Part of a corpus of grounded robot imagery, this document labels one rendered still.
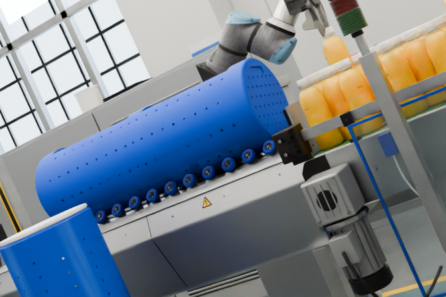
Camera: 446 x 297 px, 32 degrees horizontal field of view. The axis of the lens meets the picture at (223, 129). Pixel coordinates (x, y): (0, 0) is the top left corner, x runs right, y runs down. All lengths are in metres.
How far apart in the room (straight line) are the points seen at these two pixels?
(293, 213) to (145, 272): 0.59
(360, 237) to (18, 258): 0.94
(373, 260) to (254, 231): 0.48
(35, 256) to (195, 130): 0.59
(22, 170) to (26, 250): 2.81
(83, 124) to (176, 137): 2.29
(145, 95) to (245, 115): 2.14
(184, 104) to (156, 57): 3.05
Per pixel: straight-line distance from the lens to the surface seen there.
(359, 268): 2.07
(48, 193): 2.73
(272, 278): 2.94
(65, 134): 4.76
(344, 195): 2.01
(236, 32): 2.85
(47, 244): 2.24
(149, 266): 2.63
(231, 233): 2.44
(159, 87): 4.33
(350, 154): 2.12
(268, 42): 2.82
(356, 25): 1.89
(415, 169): 1.93
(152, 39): 5.45
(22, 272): 2.29
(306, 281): 2.89
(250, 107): 2.28
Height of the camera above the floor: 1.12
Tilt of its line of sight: 1 degrees down
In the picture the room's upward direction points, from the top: 24 degrees counter-clockwise
